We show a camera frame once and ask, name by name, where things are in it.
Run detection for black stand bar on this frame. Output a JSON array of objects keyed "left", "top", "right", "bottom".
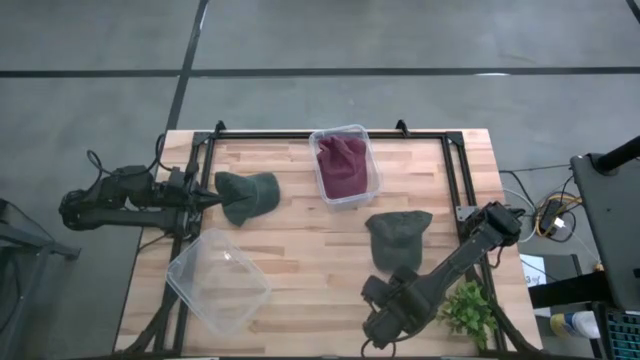
[{"left": 528, "top": 272, "right": 619, "bottom": 310}]

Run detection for black power adapter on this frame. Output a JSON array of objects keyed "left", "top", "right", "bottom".
[{"left": 540, "top": 199, "right": 565, "bottom": 231}]

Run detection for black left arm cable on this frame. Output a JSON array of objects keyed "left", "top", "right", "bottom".
[{"left": 87, "top": 133, "right": 174, "bottom": 184}]

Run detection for green plant white pot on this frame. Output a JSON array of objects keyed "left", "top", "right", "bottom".
[{"left": 437, "top": 279, "right": 499, "bottom": 350}]

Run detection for yellow cable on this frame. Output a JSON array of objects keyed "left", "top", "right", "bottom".
[{"left": 534, "top": 194, "right": 584, "bottom": 240}]

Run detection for black pole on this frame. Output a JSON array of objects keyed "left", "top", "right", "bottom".
[{"left": 593, "top": 134, "right": 640, "bottom": 174}]

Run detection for black aluminium table frame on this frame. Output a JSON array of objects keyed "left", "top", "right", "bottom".
[{"left": 127, "top": 119, "right": 541, "bottom": 360}]

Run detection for white yellow bottle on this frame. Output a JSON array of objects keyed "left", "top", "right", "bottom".
[{"left": 549, "top": 309, "right": 601, "bottom": 340}]

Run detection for white paper sheet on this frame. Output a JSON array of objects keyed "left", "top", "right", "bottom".
[{"left": 519, "top": 253, "right": 549, "bottom": 289}]

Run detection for clear plastic bin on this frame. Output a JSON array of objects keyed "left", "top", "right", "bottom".
[
  {"left": 165, "top": 228, "right": 273, "bottom": 337},
  {"left": 308, "top": 123, "right": 382, "bottom": 211}
]

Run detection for maroon corduroy cap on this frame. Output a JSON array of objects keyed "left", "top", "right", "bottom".
[
  {"left": 316, "top": 136, "right": 347, "bottom": 169},
  {"left": 319, "top": 135, "right": 372, "bottom": 201}
]

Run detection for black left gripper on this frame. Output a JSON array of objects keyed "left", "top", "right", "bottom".
[{"left": 167, "top": 180, "right": 224, "bottom": 216}]

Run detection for dark green cap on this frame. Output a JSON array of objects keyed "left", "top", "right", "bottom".
[
  {"left": 364, "top": 210, "right": 434, "bottom": 274},
  {"left": 214, "top": 171, "right": 281, "bottom": 227}
]

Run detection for black keyboard teal keys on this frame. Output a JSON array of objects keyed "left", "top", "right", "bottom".
[{"left": 602, "top": 307, "right": 640, "bottom": 360}]

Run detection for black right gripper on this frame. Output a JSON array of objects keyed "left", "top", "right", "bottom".
[{"left": 360, "top": 265, "right": 441, "bottom": 351}]

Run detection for grey laptop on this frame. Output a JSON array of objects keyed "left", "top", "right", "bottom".
[{"left": 570, "top": 152, "right": 640, "bottom": 311}]

